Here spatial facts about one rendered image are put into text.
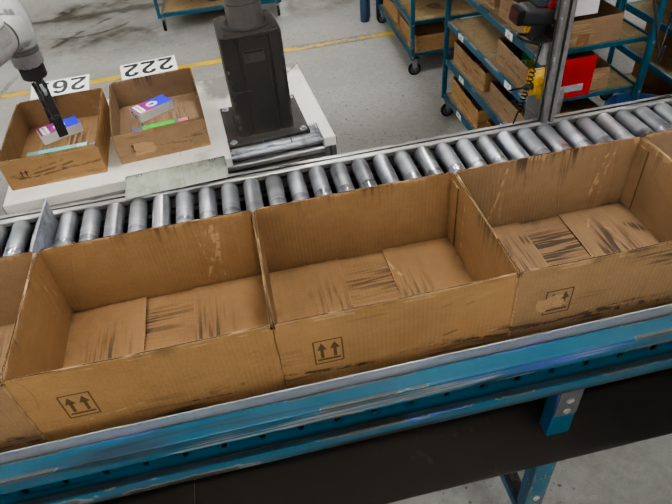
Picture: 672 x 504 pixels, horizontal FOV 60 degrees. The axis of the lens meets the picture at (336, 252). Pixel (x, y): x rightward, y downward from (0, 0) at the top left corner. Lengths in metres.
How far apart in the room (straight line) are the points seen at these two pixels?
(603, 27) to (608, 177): 1.22
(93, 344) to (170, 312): 0.15
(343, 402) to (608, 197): 0.75
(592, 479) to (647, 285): 0.97
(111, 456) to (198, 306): 0.33
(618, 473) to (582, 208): 0.94
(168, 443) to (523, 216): 0.82
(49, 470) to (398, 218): 0.74
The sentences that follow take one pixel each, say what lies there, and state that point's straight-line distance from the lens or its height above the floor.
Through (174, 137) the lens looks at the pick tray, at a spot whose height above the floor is 0.80.
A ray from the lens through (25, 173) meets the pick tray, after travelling 1.94.
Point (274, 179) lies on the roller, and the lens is 1.68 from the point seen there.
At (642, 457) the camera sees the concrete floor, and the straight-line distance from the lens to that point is 2.06.
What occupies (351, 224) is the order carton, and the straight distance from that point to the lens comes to 1.14.
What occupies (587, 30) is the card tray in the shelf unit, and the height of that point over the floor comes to 0.80.
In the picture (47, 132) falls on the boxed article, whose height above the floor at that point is 0.79.
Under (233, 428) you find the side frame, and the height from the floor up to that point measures 0.91.
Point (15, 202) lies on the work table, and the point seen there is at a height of 0.75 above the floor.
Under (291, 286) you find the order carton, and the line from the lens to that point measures 1.14.
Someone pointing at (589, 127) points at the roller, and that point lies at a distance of 1.93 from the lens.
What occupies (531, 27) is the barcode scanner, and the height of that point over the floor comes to 1.03.
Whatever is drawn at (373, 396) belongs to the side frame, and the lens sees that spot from 0.94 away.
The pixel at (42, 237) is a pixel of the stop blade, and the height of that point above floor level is 0.78.
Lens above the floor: 1.70
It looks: 42 degrees down
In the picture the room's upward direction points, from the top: 6 degrees counter-clockwise
